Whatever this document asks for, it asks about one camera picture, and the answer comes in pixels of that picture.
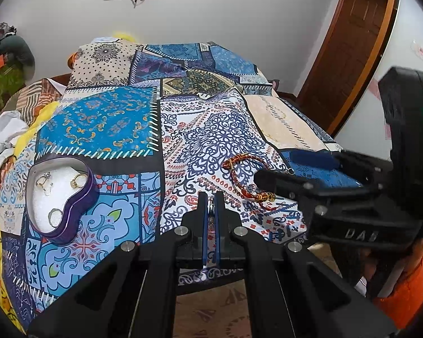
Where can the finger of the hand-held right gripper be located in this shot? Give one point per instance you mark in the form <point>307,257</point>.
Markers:
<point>285,183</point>
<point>313,159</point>

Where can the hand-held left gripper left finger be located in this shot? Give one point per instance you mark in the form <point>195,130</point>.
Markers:
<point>205,218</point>

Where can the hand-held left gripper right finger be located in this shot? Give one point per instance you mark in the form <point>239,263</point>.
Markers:
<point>216,218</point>

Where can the purple heart-shaped tin box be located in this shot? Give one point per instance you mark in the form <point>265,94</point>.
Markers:
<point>61,200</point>

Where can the person's right forearm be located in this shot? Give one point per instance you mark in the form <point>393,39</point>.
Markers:
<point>402,288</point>

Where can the brown wooden door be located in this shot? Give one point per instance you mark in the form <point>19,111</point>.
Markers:
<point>356,42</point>

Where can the patchwork blanket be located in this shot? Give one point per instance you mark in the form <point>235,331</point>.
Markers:
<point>127,119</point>

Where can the paper notice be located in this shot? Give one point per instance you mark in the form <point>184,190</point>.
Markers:
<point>421,51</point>

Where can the yellow pillow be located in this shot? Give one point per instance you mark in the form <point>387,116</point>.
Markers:
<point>125,36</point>

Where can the striped orange blanket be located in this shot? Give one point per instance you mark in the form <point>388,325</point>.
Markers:
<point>38,95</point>

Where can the orange cloth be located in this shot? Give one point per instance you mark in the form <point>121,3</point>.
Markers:
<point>69,60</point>

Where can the white cloth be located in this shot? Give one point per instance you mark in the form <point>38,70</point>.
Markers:
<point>1,137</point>

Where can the green patterned bag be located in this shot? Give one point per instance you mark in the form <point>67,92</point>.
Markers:
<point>1,88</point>

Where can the grey-green bag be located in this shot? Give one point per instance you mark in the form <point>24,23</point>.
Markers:
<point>17,51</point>

